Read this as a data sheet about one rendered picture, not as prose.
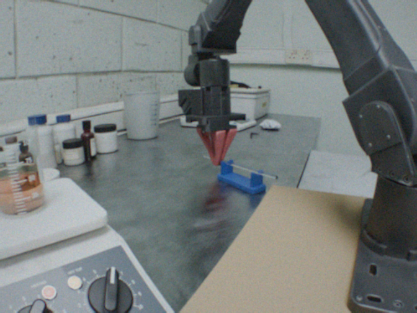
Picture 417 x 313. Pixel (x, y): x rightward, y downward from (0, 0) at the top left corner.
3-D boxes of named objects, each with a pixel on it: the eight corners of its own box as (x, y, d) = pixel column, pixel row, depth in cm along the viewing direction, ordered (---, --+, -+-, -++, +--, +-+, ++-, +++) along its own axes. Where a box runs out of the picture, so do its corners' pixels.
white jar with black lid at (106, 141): (121, 151, 75) (119, 125, 73) (98, 154, 71) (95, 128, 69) (114, 146, 80) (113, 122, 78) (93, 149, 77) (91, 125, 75)
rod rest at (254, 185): (267, 190, 49) (268, 171, 48) (252, 195, 47) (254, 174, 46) (229, 175, 57) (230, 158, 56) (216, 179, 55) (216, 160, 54)
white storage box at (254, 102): (271, 113, 154) (272, 88, 150) (255, 122, 121) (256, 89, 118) (219, 110, 166) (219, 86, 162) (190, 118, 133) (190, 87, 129)
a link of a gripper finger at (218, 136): (196, 164, 58) (195, 117, 56) (224, 158, 62) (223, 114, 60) (217, 171, 52) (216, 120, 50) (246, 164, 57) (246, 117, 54)
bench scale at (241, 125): (238, 133, 100) (238, 119, 98) (177, 127, 112) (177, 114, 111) (257, 125, 115) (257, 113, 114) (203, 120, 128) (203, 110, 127)
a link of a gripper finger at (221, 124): (188, 166, 57) (186, 118, 55) (217, 159, 61) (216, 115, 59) (208, 173, 51) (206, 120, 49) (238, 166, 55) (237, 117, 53)
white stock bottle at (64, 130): (74, 160, 66) (69, 115, 63) (53, 161, 66) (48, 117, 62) (81, 154, 72) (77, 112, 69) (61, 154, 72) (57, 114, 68)
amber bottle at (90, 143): (82, 160, 66) (79, 122, 64) (82, 156, 70) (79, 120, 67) (97, 158, 68) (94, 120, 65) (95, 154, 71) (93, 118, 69)
